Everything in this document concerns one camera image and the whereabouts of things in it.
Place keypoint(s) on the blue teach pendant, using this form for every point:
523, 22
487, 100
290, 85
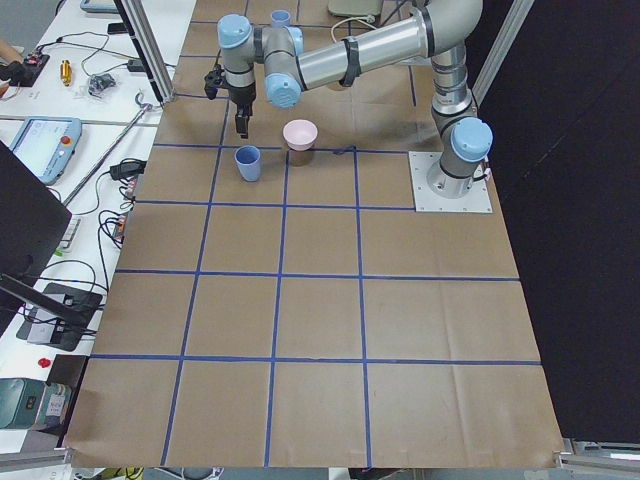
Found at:
46, 144

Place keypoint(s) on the yellow cylinder tool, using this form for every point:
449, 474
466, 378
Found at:
66, 73

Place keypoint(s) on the black power adapter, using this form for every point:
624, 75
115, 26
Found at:
127, 169

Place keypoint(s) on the blue cup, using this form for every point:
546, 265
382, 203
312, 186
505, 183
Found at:
280, 18
248, 162

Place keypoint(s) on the green box device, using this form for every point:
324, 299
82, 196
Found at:
30, 404

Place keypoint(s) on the pink bowl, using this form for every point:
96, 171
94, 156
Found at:
300, 134

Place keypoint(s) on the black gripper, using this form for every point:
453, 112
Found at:
242, 95

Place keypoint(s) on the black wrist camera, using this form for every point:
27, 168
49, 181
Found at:
213, 81

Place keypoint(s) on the black smartphone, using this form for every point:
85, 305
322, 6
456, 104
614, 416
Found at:
116, 28

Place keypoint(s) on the aluminium frame post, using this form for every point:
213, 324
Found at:
139, 29

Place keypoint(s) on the black monitor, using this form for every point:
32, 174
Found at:
33, 221

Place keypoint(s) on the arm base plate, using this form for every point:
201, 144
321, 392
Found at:
436, 192

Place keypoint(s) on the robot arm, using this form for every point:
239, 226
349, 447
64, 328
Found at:
435, 31

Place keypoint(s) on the cream toaster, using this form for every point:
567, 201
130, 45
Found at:
351, 8

